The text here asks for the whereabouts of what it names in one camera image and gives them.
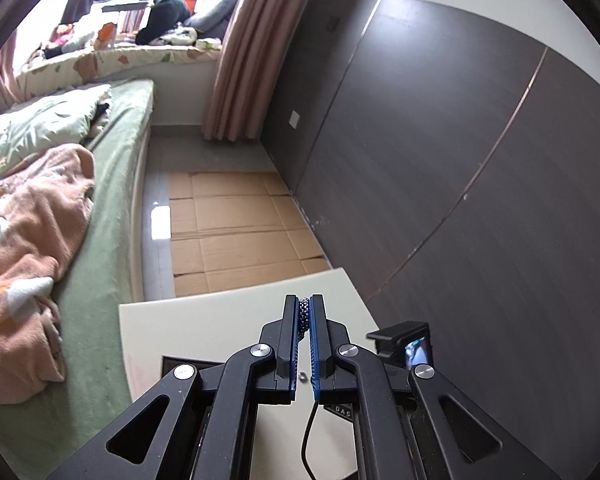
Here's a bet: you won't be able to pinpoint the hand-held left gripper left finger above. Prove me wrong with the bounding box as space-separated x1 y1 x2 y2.
45 294 301 480

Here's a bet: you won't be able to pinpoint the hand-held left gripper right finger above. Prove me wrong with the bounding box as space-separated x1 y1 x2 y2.
307 294 566 480

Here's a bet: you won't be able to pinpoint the black white braided cord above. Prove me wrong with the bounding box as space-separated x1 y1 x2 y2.
296 296 312 346

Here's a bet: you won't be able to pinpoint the white padded low table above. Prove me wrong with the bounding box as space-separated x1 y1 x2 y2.
117 267 381 480

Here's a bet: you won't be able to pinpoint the flattened cardboard sheets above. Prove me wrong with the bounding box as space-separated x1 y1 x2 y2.
169 170 331 297

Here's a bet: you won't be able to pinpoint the dark brown wardrobe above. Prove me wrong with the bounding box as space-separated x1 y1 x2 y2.
260 0 600 461

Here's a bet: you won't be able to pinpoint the bed with green sheet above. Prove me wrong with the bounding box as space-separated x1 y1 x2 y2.
0 77 156 461

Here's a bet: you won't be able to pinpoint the peach fleece blanket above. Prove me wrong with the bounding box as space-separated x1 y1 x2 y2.
0 144 97 403

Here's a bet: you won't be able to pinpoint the pink curtain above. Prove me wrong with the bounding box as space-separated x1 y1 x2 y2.
201 0 321 142
0 42 21 113

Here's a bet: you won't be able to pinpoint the dark grey cloth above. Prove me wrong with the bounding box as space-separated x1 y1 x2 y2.
92 100 116 136

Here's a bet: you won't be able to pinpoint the white patterned cloth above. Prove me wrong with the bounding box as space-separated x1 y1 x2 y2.
157 25 221 51

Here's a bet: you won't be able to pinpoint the patterned window seat cushion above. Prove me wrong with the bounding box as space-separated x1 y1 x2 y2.
17 40 226 93

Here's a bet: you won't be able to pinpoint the grey pillow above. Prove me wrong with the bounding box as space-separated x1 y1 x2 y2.
185 0 243 41

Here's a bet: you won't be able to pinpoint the light green quilt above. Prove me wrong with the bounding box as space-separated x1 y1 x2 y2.
0 84 113 196

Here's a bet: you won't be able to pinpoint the black cloth heap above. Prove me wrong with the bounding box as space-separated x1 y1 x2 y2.
135 0 193 46

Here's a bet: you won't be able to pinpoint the row of books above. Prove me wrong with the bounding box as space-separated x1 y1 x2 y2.
120 7 148 33

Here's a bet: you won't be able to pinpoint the heap of toys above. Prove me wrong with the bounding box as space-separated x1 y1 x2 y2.
40 22 98 58

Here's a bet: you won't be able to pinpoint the black cable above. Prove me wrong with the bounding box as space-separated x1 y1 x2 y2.
302 402 321 480

